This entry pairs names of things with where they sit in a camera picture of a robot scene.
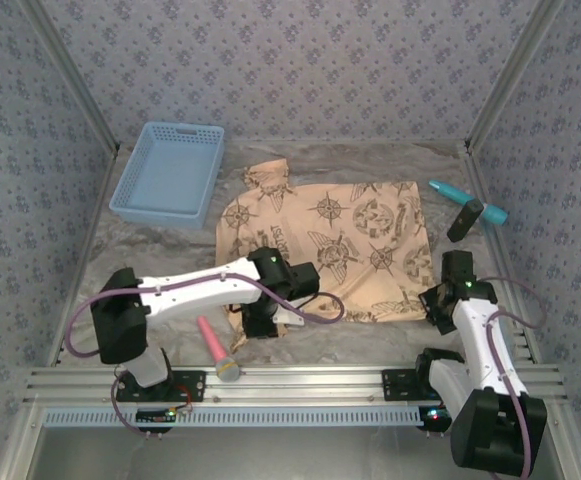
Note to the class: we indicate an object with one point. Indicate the peach printed t-shirt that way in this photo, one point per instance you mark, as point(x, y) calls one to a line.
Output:
point(350, 225)

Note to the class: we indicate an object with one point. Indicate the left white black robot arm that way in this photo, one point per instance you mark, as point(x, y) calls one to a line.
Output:
point(195, 290)

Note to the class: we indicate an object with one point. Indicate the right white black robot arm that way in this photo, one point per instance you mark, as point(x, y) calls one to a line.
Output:
point(475, 330)

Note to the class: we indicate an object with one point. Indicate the black rectangular block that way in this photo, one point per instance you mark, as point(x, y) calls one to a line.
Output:
point(464, 220)

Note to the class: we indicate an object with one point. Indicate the teal plastic tool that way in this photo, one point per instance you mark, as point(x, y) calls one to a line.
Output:
point(450, 192)

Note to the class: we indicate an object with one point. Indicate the pink toy microphone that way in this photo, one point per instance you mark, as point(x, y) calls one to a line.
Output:
point(212, 345)

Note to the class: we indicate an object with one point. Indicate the blue plastic basket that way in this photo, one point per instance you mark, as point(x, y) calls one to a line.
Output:
point(170, 170)

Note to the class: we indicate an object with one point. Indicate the grey metal panel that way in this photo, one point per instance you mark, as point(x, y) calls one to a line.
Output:
point(290, 455)

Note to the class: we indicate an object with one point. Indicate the aluminium frame side rail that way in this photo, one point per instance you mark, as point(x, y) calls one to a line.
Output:
point(100, 200)
point(506, 260)

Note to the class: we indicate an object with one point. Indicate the aluminium mounting rail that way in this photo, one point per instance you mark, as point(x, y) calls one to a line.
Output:
point(295, 385)

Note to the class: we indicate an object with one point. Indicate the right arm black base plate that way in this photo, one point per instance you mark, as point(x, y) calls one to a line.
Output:
point(395, 385)

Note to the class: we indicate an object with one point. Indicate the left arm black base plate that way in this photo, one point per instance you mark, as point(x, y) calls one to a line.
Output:
point(190, 385)

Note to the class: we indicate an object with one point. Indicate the aluminium frame post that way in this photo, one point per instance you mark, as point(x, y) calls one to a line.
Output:
point(512, 75)
point(72, 75)

